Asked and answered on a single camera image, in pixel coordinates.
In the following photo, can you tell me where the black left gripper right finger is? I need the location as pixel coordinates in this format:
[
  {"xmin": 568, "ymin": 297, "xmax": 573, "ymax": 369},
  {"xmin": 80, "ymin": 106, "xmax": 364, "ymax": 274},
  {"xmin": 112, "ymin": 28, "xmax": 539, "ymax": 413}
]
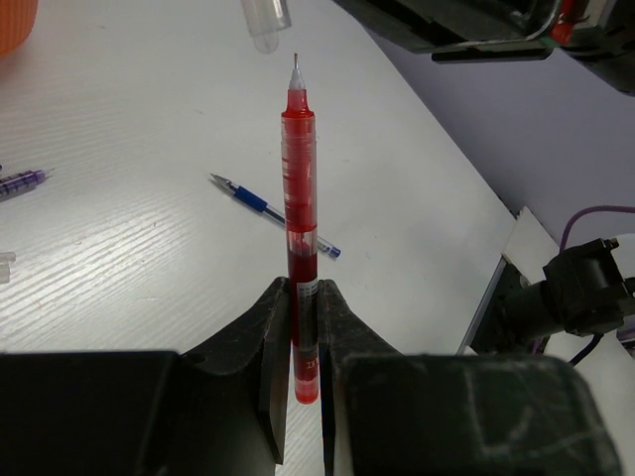
[{"xmin": 317, "ymin": 280, "xmax": 622, "ymax": 475}]

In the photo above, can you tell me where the blue ballpoint pen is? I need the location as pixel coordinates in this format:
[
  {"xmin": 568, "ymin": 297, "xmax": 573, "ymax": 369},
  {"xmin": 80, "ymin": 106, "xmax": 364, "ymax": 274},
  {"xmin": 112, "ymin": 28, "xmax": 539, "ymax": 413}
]
[{"xmin": 209, "ymin": 174, "xmax": 341, "ymax": 260}]

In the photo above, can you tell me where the clear red pen cap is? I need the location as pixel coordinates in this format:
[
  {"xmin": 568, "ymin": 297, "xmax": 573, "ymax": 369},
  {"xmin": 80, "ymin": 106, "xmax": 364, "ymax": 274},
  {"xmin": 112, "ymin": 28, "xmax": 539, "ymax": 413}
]
[{"xmin": 240, "ymin": 0, "xmax": 292, "ymax": 55}]

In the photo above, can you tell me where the blue pen cap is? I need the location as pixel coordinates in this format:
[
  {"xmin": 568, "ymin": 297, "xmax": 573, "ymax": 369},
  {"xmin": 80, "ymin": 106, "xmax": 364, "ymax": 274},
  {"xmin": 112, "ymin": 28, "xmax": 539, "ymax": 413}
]
[{"xmin": 0, "ymin": 252, "xmax": 16, "ymax": 284}]

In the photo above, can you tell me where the red gel pen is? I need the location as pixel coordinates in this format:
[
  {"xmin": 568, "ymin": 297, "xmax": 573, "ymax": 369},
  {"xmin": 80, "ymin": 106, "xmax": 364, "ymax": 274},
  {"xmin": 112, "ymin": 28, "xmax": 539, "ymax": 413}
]
[{"xmin": 281, "ymin": 58, "xmax": 319, "ymax": 405}]

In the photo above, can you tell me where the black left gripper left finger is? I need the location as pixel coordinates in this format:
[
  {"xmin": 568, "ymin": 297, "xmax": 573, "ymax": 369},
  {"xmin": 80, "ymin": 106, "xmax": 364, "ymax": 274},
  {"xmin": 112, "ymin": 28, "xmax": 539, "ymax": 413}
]
[{"xmin": 1, "ymin": 278, "xmax": 290, "ymax": 475}]

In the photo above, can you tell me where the orange round divided organizer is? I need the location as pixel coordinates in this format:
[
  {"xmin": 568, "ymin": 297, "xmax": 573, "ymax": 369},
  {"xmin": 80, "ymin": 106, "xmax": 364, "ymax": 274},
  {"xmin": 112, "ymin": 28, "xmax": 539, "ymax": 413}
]
[{"xmin": 0, "ymin": 0, "xmax": 39, "ymax": 56}]

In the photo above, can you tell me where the purple gel pen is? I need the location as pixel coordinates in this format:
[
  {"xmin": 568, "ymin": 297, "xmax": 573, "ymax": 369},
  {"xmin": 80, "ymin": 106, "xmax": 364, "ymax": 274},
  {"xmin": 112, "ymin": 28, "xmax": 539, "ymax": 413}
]
[{"xmin": 0, "ymin": 169, "xmax": 55, "ymax": 201}]

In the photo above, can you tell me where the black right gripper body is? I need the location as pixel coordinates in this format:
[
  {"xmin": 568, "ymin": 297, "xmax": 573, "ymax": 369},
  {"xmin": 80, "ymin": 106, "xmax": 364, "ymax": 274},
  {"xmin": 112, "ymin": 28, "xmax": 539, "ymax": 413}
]
[{"xmin": 338, "ymin": 0, "xmax": 634, "ymax": 94}]

